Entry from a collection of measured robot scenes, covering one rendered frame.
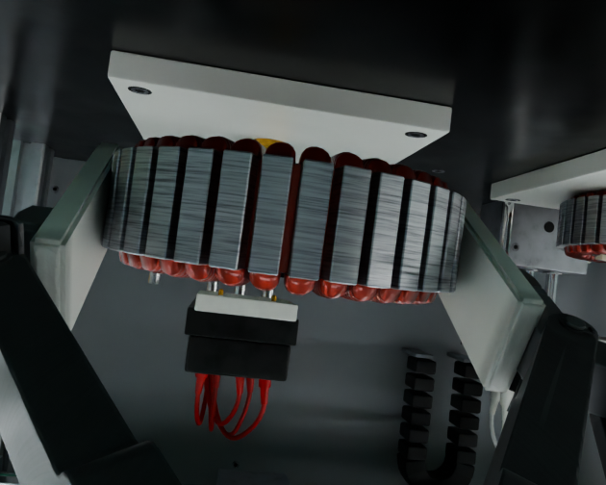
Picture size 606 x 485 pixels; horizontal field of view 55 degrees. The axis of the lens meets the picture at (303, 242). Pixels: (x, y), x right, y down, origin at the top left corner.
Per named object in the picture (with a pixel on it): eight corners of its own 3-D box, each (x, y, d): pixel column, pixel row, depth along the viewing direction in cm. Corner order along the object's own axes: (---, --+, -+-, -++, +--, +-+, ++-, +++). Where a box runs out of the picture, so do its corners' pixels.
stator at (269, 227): (73, 101, 13) (51, 268, 13) (543, 175, 14) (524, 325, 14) (142, 165, 24) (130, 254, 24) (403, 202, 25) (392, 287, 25)
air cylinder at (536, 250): (509, 197, 47) (502, 265, 47) (593, 210, 48) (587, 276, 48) (481, 204, 52) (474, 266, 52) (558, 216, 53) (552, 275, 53)
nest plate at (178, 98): (110, 48, 24) (106, 78, 24) (453, 106, 26) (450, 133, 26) (151, 132, 39) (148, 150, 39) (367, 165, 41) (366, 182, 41)
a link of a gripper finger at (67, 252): (63, 351, 14) (31, 348, 14) (118, 225, 20) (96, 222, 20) (63, 243, 13) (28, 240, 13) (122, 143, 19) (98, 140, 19)
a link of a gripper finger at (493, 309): (521, 300, 14) (549, 304, 15) (444, 191, 21) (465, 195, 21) (483, 393, 16) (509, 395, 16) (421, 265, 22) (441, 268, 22)
